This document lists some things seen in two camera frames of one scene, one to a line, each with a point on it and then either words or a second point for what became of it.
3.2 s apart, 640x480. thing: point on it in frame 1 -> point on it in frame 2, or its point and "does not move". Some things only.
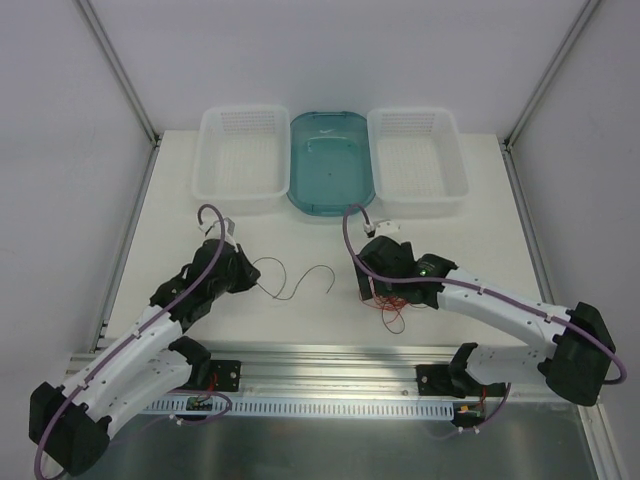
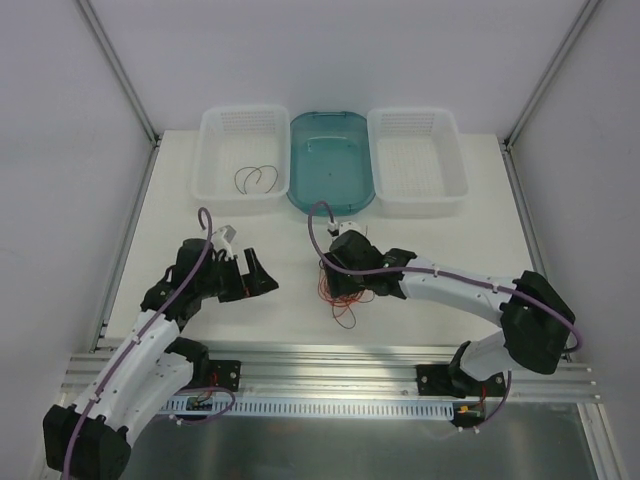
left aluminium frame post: x=109 y=54 does not move
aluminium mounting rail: x=319 y=368 does not move
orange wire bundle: x=389 y=303 -> x=341 y=305
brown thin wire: x=285 y=277 -> x=254 y=169
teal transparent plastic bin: x=330 y=162 does not move
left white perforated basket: x=243 y=158 does not move
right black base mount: x=453 y=380 does not move
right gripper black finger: x=364 y=284 -> x=341 y=284
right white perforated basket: x=416 y=162 does not move
